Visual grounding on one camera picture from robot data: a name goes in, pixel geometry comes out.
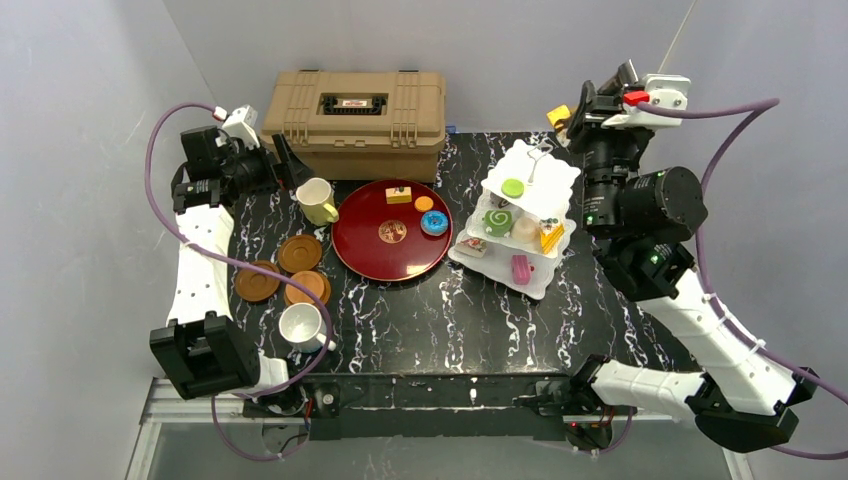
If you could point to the white round cake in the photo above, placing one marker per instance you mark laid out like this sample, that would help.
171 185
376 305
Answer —
525 230

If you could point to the yellow triangular cake slice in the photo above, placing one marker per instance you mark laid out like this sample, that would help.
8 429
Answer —
551 231

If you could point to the light wooden coaster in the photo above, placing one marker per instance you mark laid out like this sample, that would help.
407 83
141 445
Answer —
314 282

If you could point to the brown wooden coaster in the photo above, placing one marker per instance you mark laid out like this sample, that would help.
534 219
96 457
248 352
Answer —
299 253

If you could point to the pink rectangular cake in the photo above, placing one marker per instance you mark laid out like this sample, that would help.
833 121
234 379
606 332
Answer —
521 270

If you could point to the green round macaron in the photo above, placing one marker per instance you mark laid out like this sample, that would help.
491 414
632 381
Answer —
512 188

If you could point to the orange square cake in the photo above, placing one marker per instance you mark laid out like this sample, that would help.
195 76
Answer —
559 117

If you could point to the white mug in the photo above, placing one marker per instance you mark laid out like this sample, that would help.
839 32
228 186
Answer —
302 326

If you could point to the blue frosted donut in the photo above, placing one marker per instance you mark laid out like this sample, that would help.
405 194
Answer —
434 223

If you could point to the round red tray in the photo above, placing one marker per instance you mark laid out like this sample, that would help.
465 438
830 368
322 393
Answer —
385 242

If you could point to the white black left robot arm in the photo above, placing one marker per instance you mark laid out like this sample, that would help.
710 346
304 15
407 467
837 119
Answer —
201 349

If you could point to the tan plastic toolbox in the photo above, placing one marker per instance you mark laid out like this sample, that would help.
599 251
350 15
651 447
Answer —
361 125

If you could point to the pale yellow mug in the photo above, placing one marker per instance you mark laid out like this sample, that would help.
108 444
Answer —
316 199

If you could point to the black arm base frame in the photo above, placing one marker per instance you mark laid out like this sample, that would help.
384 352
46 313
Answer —
543 407

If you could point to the yellow rectangular cake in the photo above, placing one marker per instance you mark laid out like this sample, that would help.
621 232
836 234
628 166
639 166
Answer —
398 195

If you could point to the dark brown coaster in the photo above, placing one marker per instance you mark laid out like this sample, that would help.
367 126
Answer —
255 287

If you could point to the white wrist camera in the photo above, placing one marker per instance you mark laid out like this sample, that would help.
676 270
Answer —
237 126
660 90

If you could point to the white triangular cake slice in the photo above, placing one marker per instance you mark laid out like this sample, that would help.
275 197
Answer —
472 246

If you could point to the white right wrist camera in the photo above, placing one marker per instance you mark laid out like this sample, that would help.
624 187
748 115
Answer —
660 90

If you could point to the black tongs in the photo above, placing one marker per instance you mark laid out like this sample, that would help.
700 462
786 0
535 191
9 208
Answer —
623 73

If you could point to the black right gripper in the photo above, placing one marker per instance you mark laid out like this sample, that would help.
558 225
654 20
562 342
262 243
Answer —
602 105

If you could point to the white three-tier cake stand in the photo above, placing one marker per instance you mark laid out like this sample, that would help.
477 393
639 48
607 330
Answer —
548 192

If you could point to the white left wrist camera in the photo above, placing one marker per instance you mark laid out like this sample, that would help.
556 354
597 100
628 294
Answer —
237 126

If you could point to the orange round cookie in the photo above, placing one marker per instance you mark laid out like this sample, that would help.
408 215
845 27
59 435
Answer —
423 204

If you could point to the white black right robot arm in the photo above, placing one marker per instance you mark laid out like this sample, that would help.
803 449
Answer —
739 399

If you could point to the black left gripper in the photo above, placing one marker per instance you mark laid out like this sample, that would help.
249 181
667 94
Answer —
270 168

